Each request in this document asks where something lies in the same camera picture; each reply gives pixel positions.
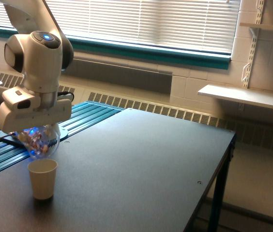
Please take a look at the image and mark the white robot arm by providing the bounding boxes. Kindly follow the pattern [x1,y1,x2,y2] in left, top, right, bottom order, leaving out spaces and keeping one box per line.
[0,0,74,133]

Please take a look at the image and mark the white window blinds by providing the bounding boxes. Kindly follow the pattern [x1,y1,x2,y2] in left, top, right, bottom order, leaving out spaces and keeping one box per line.
[0,0,241,54]

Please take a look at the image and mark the blue aluminium rail bed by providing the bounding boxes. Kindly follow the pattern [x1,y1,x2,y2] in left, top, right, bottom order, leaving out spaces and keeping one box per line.
[0,101,124,172]

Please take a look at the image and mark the lower white wall shelf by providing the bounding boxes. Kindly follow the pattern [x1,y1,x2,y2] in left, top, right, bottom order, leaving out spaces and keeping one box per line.
[198,85,273,109]

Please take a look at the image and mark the clear cup with candies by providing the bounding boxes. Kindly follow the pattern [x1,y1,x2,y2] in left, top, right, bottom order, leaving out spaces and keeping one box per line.
[15,125,60,159]

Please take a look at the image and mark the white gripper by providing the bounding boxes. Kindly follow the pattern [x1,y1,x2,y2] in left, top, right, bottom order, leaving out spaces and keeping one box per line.
[0,99,72,132]

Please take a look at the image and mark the white paper cup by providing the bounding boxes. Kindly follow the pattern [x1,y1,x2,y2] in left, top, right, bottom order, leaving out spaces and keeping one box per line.
[28,159,58,200]

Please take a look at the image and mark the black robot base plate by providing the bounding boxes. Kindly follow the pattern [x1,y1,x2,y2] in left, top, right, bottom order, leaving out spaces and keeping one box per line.
[0,127,69,147]

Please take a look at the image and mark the black table leg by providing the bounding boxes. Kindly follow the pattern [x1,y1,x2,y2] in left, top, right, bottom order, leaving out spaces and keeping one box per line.
[207,135,236,232]

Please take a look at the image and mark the beige baseboard radiator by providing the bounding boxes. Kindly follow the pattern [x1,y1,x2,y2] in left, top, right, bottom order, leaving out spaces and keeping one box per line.
[0,68,273,152]

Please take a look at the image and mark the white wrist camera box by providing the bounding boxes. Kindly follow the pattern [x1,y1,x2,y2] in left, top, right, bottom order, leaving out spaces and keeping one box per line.
[2,86,41,112]

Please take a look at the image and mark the white slotted shelf rail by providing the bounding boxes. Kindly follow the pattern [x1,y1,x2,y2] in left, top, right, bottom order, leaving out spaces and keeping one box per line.
[240,0,265,89]

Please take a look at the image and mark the teal window sill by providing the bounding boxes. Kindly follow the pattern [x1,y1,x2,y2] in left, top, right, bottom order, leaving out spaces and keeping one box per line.
[0,25,231,70]

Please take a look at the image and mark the upper wooden wall shelf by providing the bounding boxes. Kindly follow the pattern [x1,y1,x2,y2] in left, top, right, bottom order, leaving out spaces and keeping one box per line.
[240,22,273,31]

